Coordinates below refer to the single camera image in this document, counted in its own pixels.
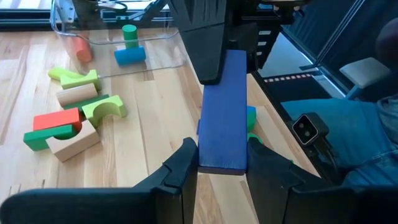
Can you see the natural wood arch block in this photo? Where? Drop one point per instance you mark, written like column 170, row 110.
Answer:
column 74, row 146

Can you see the black table-level camera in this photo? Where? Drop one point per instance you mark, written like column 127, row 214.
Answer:
column 308, row 129

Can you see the natural wood rectangular block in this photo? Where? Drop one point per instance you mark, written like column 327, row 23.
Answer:
column 76, row 95

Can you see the coral rectangular block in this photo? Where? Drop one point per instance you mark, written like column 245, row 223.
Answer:
column 56, row 119

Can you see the purple long block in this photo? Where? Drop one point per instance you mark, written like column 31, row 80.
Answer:
column 222, row 124

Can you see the orange-red cylinder block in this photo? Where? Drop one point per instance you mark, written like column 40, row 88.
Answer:
column 83, row 49

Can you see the small green cylinder block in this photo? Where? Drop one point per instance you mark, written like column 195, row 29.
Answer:
column 130, row 35

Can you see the green thick block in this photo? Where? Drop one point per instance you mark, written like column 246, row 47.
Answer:
column 252, row 121

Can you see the small blue cylinder block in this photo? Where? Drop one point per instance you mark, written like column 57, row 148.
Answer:
column 130, row 56

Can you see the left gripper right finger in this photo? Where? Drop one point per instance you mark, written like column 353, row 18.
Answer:
column 267, row 180

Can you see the clear plastic bin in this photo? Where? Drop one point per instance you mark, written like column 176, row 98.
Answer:
column 161, row 56

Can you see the light green curved block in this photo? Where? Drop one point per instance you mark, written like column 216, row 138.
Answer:
column 62, row 74

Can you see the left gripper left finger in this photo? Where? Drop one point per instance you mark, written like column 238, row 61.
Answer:
column 183, row 174

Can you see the light green arch block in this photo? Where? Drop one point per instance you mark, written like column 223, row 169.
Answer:
column 82, row 81
column 107, row 101

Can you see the black floor mat striped edge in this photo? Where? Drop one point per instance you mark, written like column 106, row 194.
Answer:
column 289, row 90

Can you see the grey metal mounting plate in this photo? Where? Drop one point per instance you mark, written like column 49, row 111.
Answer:
column 65, row 9

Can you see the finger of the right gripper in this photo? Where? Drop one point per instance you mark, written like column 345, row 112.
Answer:
column 252, row 46
column 205, row 56

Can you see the light grey stool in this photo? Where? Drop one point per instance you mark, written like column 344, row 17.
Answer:
column 363, row 71

